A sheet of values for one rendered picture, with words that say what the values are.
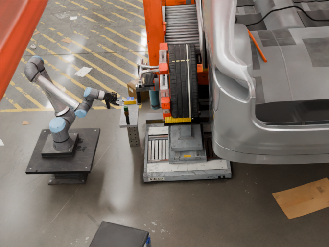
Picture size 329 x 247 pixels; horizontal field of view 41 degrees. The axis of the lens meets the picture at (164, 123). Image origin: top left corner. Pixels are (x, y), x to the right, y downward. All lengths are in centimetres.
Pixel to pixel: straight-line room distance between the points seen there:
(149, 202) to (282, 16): 237
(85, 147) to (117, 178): 43
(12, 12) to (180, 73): 346
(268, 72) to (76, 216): 211
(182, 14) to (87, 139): 289
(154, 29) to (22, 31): 396
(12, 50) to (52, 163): 399
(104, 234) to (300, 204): 174
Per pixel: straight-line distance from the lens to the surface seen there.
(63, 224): 412
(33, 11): 31
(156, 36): 426
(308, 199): 420
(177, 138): 437
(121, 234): 350
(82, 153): 427
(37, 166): 427
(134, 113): 437
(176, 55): 381
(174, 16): 654
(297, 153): 324
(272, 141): 307
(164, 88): 376
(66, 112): 425
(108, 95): 404
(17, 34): 28
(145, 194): 419
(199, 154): 429
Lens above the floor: 311
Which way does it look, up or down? 39 degrees down
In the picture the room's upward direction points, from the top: 5 degrees counter-clockwise
